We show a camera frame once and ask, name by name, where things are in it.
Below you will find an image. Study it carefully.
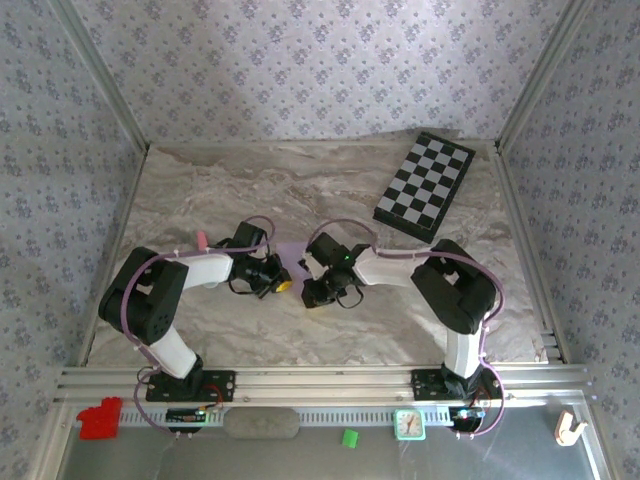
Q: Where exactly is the purple square paper sheet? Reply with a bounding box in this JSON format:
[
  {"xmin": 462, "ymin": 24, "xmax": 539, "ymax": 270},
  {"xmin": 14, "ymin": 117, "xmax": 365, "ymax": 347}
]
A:
[{"xmin": 274, "ymin": 242, "xmax": 314, "ymax": 297}]

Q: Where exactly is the teal square clock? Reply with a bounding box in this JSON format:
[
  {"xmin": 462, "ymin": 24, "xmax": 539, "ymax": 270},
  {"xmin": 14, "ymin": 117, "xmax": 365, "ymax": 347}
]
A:
[{"xmin": 394, "ymin": 408, "xmax": 427, "ymax": 442}]

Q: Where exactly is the grey oval pad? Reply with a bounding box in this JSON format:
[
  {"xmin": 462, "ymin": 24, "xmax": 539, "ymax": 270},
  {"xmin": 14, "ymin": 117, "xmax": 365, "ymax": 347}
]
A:
[{"xmin": 223, "ymin": 407, "xmax": 301, "ymax": 440}]

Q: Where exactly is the black and grey chessboard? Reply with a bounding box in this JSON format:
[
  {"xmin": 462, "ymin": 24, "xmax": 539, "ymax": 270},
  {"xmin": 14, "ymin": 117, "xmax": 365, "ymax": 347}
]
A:
[{"xmin": 372, "ymin": 130, "xmax": 477, "ymax": 245}]

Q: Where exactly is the red toy block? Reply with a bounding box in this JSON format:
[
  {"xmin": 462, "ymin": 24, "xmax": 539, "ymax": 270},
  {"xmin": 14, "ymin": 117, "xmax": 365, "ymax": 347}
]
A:
[{"xmin": 76, "ymin": 396, "xmax": 124, "ymax": 441}]

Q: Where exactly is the wooden hook piece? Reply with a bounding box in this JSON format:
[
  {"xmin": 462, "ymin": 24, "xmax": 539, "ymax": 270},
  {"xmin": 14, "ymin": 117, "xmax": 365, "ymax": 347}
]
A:
[{"xmin": 555, "ymin": 409, "xmax": 589, "ymax": 447}]

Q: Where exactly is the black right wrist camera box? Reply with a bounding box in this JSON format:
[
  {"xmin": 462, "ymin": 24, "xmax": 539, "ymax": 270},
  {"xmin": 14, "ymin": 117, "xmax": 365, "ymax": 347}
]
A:
[{"xmin": 303, "ymin": 232, "xmax": 374, "ymax": 270}]

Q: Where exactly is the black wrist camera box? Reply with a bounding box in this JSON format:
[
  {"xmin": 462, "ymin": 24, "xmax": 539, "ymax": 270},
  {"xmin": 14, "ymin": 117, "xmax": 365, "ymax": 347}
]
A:
[
  {"xmin": 214, "ymin": 221, "xmax": 270, "ymax": 252},
  {"xmin": 303, "ymin": 232, "xmax": 374, "ymax": 270}
]

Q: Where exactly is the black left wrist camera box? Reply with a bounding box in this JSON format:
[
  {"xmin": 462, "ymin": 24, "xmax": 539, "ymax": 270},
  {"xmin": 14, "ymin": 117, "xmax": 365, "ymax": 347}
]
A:
[{"xmin": 214, "ymin": 221, "xmax": 270, "ymax": 252}]

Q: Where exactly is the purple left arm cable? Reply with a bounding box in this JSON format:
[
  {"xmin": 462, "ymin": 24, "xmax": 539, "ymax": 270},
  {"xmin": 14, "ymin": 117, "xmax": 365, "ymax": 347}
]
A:
[{"xmin": 119, "ymin": 215, "xmax": 279, "ymax": 440}]

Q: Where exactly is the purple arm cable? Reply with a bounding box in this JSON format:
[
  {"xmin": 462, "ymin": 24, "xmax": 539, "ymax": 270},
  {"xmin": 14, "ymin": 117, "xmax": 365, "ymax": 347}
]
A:
[
  {"xmin": 309, "ymin": 219, "xmax": 506, "ymax": 440},
  {"xmin": 119, "ymin": 215, "xmax": 279, "ymax": 440}
]

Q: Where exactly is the aluminium mounting rail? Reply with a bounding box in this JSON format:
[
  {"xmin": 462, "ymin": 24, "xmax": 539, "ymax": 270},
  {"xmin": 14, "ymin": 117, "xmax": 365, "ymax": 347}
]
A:
[{"xmin": 54, "ymin": 364, "xmax": 594, "ymax": 401}]

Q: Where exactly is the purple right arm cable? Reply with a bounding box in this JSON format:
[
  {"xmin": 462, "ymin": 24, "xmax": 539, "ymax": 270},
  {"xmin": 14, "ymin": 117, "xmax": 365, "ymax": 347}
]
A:
[{"xmin": 309, "ymin": 219, "xmax": 506, "ymax": 440}]

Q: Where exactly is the grey slotted cable duct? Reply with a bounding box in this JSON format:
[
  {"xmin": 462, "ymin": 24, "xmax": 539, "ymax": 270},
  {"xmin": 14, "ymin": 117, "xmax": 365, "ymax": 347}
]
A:
[{"xmin": 119, "ymin": 407, "xmax": 451, "ymax": 426}]

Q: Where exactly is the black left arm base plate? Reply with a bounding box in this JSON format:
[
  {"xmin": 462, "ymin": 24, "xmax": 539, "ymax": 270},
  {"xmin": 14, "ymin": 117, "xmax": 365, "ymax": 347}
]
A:
[{"xmin": 144, "ymin": 369, "xmax": 237, "ymax": 403}]

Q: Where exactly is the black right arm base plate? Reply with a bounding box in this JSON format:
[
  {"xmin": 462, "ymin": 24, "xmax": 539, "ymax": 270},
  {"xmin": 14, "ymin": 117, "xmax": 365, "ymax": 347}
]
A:
[{"xmin": 409, "ymin": 368, "xmax": 504, "ymax": 401}]

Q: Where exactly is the aluminium side rail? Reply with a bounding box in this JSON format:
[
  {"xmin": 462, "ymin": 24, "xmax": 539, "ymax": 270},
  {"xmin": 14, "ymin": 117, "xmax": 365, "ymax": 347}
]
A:
[
  {"xmin": 492, "ymin": 147, "xmax": 566, "ymax": 364},
  {"xmin": 79, "ymin": 147, "xmax": 151, "ymax": 366}
]

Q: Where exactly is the aluminium frame post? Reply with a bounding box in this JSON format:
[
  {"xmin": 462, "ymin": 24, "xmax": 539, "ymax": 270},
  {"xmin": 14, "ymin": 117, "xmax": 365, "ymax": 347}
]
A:
[
  {"xmin": 52, "ymin": 0, "xmax": 151, "ymax": 151},
  {"xmin": 494, "ymin": 0, "xmax": 596, "ymax": 151}
]

